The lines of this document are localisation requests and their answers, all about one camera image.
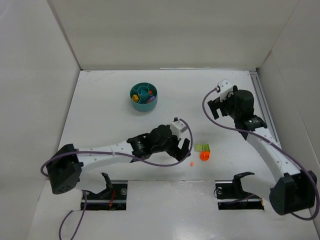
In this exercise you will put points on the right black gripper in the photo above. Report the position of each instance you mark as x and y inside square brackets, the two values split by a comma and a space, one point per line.
[220, 106]

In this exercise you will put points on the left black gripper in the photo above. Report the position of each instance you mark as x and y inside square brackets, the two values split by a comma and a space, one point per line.
[175, 147]

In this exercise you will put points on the yellow lego brick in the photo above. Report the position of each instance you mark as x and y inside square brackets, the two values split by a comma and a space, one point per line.
[135, 98]

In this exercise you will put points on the orange round lego piece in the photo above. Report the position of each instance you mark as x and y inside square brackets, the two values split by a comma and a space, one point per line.
[205, 155]

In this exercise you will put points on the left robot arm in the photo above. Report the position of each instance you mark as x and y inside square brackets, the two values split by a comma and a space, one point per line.
[85, 169]

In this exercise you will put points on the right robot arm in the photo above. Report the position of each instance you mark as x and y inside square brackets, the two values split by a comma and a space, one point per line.
[294, 188]

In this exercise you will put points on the light green lego brick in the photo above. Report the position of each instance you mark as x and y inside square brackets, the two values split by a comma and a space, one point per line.
[198, 148]

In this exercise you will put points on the teal round divided container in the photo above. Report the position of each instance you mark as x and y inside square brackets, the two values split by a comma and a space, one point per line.
[141, 105]

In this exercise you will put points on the green orange lego brick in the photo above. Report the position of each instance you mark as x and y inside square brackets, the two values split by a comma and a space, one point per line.
[206, 148]

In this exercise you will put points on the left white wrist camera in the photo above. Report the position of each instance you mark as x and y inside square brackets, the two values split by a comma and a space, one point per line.
[177, 127]

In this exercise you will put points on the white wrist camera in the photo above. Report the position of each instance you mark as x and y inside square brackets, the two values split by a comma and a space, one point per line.
[177, 127]
[224, 88]

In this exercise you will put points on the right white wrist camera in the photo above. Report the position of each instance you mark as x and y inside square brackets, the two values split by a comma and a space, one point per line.
[224, 88]

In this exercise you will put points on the aluminium rail right edge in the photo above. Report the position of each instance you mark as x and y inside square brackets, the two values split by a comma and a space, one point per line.
[270, 125]

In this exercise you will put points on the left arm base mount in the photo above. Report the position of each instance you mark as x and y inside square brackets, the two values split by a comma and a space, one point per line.
[107, 195]

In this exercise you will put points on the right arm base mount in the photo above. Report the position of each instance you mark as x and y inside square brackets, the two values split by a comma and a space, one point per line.
[231, 196]

